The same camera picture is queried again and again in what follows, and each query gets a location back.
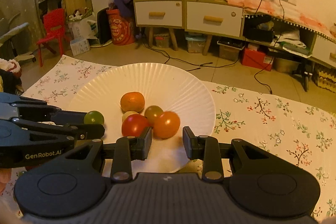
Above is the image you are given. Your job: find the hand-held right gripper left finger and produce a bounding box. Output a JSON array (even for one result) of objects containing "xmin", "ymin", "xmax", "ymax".
[{"xmin": 62, "ymin": 126, "xmax": 153, "ymax": 183}]

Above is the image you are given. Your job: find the small plush toy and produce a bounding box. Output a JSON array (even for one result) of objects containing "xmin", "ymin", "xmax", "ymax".
[{"xmin": 69, "ymin": 9, "xmax": 84, "ymax": 21}]

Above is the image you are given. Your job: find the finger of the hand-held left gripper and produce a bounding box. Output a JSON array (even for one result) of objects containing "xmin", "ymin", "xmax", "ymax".
[
  {"xmin": 10, "ymin": 119, "xmax": 105, "ymax": 147},
  {"xmin": 0, "ymin": 93, "xmax": 88, "ymax": 125}
]

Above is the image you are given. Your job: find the black bag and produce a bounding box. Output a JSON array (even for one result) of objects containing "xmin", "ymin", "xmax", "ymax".
[{"xmin": 0, "ymin": 69, "xmax": 21, "ymax": 94}]

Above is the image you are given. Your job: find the grey office chair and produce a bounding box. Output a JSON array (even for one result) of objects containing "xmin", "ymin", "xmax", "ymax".
[{"xmin": 0, "ymin": 22, "xmax": 36, "ymax": 64}]

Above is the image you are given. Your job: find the floral tablecloth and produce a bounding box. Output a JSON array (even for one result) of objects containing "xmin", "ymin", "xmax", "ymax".
[{"xmin": 0, "ymin": 55, "xmax": 336, "ymax": 224}]

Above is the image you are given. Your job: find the blue lid storage box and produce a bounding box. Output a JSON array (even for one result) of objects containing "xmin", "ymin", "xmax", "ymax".
[{"xmin": 185, "ymin": 34, "xmax": 206, "ymax": 54}]

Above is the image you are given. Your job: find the red plastic chair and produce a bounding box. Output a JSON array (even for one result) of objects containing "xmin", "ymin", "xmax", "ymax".
[{"xmin": 36, "ymin": 8, "xmax": 66, "ymax": 67}]

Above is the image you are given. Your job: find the white ribbed plate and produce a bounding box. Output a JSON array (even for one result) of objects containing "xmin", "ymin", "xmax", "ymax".
[{"xmin": 68, "ymin": 63, "xmax": 216, "ymax": 173}]

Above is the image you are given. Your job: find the tan longan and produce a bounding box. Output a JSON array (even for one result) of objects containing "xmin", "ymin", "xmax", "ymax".
[{"xmin": 122, "ymin": 111, "xmax": 139, "ymax": 122}]

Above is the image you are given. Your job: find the low wooden cabinet white drawer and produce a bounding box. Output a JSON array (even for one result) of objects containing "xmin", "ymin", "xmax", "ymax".
[{"xmin": 184, "ymin": 0, "xmax": 244, "ymax": 56}]

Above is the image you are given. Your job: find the black tripod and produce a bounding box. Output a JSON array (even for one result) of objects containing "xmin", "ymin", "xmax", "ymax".
[{"xmin": 291, "ymin": 61, "xmax": 314, "ymax": 92}]

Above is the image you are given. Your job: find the white fleece slipper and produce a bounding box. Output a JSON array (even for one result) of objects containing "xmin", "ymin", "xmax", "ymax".
[{"xmin": 0, "ymin": 58, "xmax": 23, "ymax": 79}]

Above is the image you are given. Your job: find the red tomato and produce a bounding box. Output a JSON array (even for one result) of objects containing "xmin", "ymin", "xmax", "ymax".
[{"xmin": 121, "ymin": 114, "xmax": 151, "ymax": 137}]

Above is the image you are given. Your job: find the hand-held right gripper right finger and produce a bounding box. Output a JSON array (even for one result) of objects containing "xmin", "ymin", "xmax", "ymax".
[{"xmin": 182, "ymin": 126, "xmax": 275, "ymax": 183}]

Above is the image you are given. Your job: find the black case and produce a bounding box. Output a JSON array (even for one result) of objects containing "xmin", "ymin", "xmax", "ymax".
[{"xmin": 244, "ymin": 22, "xmax": 275, "ymax": 43}]

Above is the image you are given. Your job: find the olive green tomato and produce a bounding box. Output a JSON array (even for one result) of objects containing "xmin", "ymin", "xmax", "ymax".
[{"xmin": 144, "ymin": 105, "xmax": 164, "ymax": 126}]

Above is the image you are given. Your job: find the pink floral cloth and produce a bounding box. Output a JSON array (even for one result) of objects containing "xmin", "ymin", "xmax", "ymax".
[{"xmin": 226, "ymin": 0, "xmax": 336, "ymax": 43}]

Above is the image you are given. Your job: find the orange printed bucket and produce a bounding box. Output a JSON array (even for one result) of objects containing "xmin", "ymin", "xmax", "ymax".
[{"xmin": 106, "ymin": 8, "xmax": 136, "ymax": 46}]

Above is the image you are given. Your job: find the beige storage bin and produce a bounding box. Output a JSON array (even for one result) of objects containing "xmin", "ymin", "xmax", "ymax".
[{"xmin": 273, "ymin": 57, "xmax": 300, "ymax": 73}]

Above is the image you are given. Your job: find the black lid storage box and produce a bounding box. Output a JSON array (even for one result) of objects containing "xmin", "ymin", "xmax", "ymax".
[{"xmin": 218, "ymin": 40, "xmax": 243, "ymax": 61}]

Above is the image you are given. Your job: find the tall wooden cabinet white drawer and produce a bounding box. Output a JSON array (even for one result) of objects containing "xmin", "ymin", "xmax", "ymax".
[{"xmin": 130, "ymin": 0, "xmax": 186, "ymax": 51}]

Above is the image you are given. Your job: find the black flat panel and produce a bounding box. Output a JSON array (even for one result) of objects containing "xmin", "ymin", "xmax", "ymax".
[{"xmin": 97, "ymin": 7, "xmax": 112, "ymax": 46}]

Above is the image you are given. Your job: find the pale blue printed box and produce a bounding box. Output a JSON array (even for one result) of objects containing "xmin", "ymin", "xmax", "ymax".
[{"xmin": 70, "ymin": 39, "xmax": 90, "ymax": 56}]

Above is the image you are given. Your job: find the long wooden console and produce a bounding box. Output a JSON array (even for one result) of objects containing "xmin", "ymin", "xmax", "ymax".
[{"xmin": 243, "ymin": 14, "xmax": 336, "ymax": 69}]

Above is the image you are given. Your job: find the person's left hand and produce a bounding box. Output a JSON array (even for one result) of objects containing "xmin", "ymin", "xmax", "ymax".
[{"xmin": 0, "ymin": 168, "xmax": 12, "ymax": 194}]

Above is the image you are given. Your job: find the clear storage box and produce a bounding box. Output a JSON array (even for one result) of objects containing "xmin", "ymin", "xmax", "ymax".
[{"xmin": 154, "ymin": 34, "xmax": 171, "ymax": 48}]

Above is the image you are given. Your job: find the red box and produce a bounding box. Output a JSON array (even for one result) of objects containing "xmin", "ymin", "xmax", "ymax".
[{"xmin": 241, "ymin": 47, "xmax": 275, "ymax": 72}]

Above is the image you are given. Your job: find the yellow egg tray stack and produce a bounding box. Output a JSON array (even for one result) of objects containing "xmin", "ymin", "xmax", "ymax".
[{"xmin": 314, "ymin": 64, "xmax": 336, "ymax": 92}]

